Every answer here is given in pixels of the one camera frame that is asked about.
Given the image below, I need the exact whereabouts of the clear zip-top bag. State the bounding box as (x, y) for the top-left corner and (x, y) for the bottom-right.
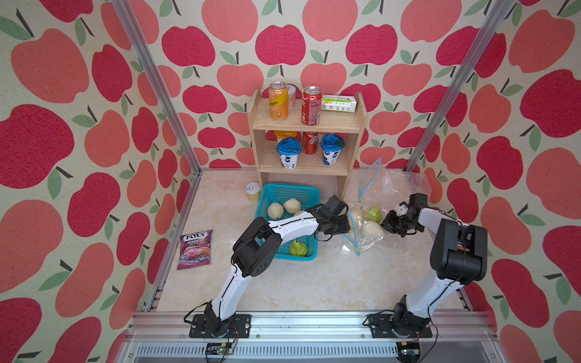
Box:
(356, 158), (431, 212)
(341, 203), (403, 256)

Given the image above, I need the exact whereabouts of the green pear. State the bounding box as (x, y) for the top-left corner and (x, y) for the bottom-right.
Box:
(289, 240), (309, 257)
(366, 207), (384, 224)

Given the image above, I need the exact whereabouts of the teal plastic basket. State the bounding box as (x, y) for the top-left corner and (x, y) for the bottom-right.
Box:
(255, 183), (321, 262)

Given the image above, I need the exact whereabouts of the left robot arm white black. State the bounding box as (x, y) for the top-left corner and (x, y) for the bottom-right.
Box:
(184, 195), (350, 338)

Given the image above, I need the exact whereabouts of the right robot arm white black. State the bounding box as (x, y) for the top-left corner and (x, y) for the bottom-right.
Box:
(381, 193), (488, 338)

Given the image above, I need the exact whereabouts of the right blue-lid yogurt cup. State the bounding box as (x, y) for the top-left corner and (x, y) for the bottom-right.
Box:
(320, 134), (345, 166)

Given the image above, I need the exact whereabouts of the blue-lid yogurt cup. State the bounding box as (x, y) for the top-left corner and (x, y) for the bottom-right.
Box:
(276, 138), (301, 169)
(320, 134), (345, 166)

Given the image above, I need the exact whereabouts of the small red can lower shelf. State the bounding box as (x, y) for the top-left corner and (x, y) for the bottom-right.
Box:
(302, 132), (319, 155)

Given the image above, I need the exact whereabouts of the left blue-lid yogurt cup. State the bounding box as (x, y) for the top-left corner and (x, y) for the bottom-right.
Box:
(276, 138), (301, 169)

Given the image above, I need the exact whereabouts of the yellow cup lower shelf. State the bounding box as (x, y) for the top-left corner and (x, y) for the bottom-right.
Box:
(274, 131), (297, 142)

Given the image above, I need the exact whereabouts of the white green box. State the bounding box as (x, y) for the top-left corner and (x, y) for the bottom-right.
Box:
(322, 95), (357, 113)

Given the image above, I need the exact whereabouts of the red cola can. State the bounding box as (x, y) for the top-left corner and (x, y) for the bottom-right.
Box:
(301, 86), (322, 126)

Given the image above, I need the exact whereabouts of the wooden two-tier shelf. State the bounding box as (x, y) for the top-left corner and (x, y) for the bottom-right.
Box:
(246, 88), (369, 200)

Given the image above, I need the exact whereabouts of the purple candy packet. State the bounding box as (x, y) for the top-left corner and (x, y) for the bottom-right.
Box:
(176, 230), (213, 271)

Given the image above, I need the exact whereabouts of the pink can behind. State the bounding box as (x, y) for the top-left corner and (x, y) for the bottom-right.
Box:
(287, 84), (297, 110)

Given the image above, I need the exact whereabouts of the orange soda can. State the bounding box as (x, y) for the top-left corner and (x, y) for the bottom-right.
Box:
(268, 81), (289, 120)

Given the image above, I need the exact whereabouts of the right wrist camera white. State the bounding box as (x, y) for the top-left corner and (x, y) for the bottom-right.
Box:
(396, 203), (409, 216)

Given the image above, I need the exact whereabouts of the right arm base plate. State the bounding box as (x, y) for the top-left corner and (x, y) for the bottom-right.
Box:
(363, 312), (433, 340)

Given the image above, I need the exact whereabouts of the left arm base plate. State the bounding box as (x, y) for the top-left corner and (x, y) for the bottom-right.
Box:
(189, 314), (252, 339)

